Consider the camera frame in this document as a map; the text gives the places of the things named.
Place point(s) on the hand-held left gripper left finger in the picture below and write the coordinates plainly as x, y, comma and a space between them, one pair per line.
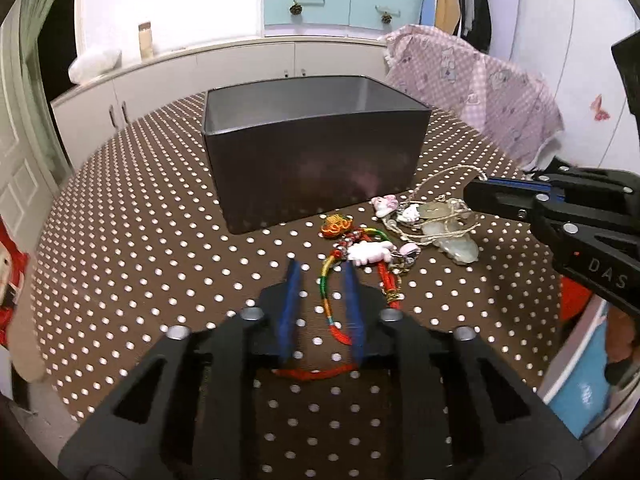
291, 310

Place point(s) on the pink butterfly wall sticker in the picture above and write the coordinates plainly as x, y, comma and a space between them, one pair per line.
600, 108

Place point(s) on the row of hanging clothes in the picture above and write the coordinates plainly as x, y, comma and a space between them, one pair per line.
460, 5

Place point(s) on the pink printed blanket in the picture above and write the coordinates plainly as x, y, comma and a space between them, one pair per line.
475, 85

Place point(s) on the white panel door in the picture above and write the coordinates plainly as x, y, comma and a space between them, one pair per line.
17, 170

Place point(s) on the pink charm with metal keyring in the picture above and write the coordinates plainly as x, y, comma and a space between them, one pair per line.
407, 250

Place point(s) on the white wardrobe door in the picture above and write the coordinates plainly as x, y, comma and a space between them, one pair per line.
550, 35

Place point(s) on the beige bottle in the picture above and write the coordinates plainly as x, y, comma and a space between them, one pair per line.
145, 40

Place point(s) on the red white plastic object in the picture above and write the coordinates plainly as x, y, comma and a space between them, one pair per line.
575, 305

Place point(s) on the pink cat charm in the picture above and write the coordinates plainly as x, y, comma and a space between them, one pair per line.
385, 203

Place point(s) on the white low cabinet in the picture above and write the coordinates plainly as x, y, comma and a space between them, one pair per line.
165, 80

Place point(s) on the white pink cloud charm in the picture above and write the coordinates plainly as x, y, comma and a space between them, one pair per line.
370, 252

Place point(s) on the pinecone drawer ornament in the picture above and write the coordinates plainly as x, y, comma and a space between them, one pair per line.
296, 9
386, 18

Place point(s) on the light blue drawer unit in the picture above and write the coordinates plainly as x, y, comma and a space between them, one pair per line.
330, 10

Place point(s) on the brown polka dot tablecloth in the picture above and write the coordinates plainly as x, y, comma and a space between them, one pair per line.
150, 260

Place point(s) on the light blue plastic object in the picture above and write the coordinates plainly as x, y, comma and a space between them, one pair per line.
582, 380

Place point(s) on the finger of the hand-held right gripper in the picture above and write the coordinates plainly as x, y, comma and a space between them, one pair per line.
500, 197
590, 175

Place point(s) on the orange knot charm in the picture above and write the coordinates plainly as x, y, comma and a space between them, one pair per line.
336, 225

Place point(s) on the person's right hand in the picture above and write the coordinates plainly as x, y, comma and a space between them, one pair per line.
624, 340

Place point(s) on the dark grey metal box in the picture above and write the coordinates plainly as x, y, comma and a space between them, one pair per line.
310, 170

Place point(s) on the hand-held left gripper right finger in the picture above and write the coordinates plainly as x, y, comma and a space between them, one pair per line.
354, 310

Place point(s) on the red chair cover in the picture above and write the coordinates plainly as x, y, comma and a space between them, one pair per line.
10, 270

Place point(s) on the small white pink charm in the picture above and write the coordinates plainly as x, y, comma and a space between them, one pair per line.
407, 213

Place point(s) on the white pillow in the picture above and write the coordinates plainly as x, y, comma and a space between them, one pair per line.
95, 65

